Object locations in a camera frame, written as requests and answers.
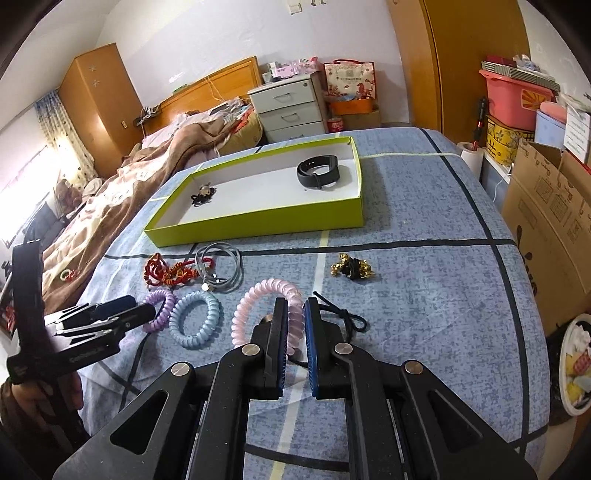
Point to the wooden headboard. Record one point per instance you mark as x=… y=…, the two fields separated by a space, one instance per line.
x=221 y=78

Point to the light blue round box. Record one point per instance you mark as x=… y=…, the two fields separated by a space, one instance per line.
x=549 y=127

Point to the orange box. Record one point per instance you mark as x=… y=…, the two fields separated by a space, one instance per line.
x=351 y=107

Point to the large wooden wardrobe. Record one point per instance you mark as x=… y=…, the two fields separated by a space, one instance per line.
x=461 y=69

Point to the green cardboard box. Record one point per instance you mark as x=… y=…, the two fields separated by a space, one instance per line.
x=258 y=194

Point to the grey drawer cabinet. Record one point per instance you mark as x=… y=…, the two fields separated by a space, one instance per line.
x=286 y=115

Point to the small cardboard box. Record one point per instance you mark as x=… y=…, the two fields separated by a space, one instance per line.
x=362 y=121

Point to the pink packet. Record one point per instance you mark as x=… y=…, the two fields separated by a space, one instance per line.
x=293 y=70

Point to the paper roll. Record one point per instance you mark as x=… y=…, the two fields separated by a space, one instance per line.
x=471 y=159

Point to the light switch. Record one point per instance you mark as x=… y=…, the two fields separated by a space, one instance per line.
x=295 y=5

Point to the brown blanket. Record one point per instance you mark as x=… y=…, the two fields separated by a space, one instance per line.
x=138 y=184

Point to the white labelled box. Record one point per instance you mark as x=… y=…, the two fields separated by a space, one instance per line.
x=579 y=129

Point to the teddy bear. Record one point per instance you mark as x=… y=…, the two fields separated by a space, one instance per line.
x=67 y=194

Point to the black wristband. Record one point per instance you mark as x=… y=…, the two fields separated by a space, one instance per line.
x=302 y=174

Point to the cola bottle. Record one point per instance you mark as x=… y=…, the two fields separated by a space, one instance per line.
x=335 y=124

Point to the floral curtain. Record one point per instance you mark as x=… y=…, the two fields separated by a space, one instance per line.
x=64 y=134

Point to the red and black stick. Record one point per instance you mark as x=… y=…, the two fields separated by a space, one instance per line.
x=480 y=120

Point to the pink plastic bin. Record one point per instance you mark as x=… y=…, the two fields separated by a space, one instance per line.
x=508 y=99

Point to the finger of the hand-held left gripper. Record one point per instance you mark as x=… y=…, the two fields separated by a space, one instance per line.
x=138 y=316
x=117 y=305

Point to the trash bin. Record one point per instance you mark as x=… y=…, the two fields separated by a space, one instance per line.
x=577 y=369

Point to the person's left hand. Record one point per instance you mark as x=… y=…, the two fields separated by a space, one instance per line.
x=27 y=401

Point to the pink bed sheet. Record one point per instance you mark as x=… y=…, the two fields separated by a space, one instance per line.
x=157 y=134

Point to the grey striped box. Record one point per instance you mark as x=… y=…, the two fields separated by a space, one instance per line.
x=517 y=74

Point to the large cardboard box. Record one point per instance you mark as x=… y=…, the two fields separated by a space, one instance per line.
x=549 y=221

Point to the blue patterned cloth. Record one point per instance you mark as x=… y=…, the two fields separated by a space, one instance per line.
x=438 y=277

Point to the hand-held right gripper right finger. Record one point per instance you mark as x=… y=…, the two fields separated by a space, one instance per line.
x=314 y=350

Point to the yellow patterned box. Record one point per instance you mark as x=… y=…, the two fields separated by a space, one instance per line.
x=505 y=141

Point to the small wooden wardrobe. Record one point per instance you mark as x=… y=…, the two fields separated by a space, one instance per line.
x=101 y=106

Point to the red gift bag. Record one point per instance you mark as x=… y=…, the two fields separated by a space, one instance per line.
x=348 y=78

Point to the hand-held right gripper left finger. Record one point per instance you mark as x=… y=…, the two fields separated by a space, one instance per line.
x=277 y=350

